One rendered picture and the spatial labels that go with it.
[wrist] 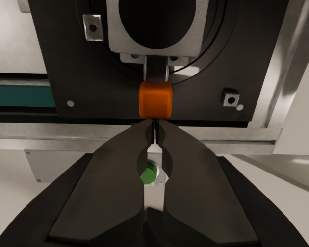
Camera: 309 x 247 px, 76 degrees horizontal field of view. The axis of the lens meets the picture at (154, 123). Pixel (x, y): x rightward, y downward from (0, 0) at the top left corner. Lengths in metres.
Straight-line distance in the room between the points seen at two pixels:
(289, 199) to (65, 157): 0.52
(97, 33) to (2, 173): 0.46
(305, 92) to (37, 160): 0.45
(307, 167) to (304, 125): 1.55
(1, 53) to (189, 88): 0.25
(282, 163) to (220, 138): 1.60
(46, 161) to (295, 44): 0.35
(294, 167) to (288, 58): 1.72
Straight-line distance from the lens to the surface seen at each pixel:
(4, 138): 0.35
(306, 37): 0.27
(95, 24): 0.18
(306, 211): 0.68
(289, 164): 1.92
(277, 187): 0.56
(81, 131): 0.28
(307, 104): 0.45
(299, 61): 0.28
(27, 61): 0.32
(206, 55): 0.20
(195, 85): 0.23
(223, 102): 0.24
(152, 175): 0.30
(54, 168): 0.35
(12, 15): 0.32
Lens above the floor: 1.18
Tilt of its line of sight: 59 degrees down
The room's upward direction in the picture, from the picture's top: 179 degrees counter-clockwise
